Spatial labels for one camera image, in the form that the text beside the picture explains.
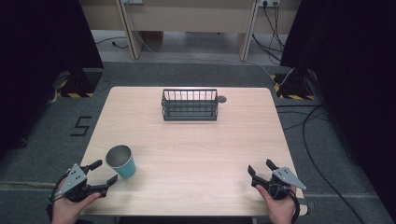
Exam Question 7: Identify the black hanging cable bundle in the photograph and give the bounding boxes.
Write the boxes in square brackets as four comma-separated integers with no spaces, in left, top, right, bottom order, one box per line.
[251,2,287,65]

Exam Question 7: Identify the beige wooden desk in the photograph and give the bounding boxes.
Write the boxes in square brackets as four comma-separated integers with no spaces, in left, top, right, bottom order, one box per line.
[78,0,303,63]

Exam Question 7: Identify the short black floor cable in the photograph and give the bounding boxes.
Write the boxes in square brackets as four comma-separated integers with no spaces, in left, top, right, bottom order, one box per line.
[94,36,129,50]

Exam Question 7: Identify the person's left hand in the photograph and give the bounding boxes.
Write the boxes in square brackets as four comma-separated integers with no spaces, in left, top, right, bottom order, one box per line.
[50,178,103,224]

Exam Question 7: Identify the teal cup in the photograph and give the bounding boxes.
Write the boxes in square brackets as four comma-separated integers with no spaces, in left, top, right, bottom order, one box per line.
[105,144,137,179]

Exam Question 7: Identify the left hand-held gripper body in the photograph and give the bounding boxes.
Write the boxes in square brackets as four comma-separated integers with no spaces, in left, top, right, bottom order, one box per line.
[49,162,109,203]

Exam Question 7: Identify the person's right hand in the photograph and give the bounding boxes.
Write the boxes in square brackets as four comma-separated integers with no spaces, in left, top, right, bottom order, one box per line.
[255,184,299,224]

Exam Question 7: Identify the white wall socket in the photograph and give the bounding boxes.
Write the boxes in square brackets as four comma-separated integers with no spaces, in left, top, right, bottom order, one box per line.
[258,0,282,8]

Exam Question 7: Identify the thin black floor cables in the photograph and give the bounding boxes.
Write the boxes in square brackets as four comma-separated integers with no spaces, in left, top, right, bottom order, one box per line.
[275,104,332,132]

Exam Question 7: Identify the black curtain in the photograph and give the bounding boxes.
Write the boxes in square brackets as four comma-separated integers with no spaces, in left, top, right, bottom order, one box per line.
[279,0,396,216]
[0,0,105,160]

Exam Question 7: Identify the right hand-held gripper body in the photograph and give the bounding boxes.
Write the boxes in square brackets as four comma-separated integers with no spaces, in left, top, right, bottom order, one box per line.
[251,166,307,201]

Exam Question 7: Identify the black stand base striped tape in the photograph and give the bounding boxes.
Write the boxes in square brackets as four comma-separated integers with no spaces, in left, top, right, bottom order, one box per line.
[55,68,104,99]
[270,72,316,101]

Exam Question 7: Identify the long black floor cable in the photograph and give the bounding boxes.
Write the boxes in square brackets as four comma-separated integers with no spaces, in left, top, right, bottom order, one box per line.
[301,104,366,224]

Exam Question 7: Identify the black wire basket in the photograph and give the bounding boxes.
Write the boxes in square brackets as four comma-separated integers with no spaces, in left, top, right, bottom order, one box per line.
[161,89,219,122]

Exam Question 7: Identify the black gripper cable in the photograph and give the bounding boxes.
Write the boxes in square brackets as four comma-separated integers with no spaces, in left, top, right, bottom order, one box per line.
[287,189,302,224]
[46,169,71,222]

